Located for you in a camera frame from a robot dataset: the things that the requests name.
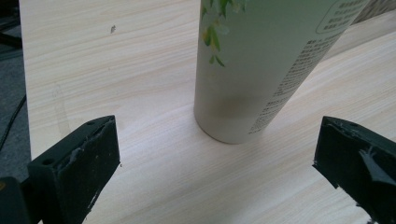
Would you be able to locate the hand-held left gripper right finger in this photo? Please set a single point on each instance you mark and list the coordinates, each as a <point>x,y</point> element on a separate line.
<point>358,161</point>

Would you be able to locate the pale green leaf-print bottle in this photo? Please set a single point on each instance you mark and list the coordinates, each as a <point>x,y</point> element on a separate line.
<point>249,77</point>

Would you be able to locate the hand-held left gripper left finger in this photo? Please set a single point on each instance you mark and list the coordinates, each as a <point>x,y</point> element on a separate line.
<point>77,174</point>

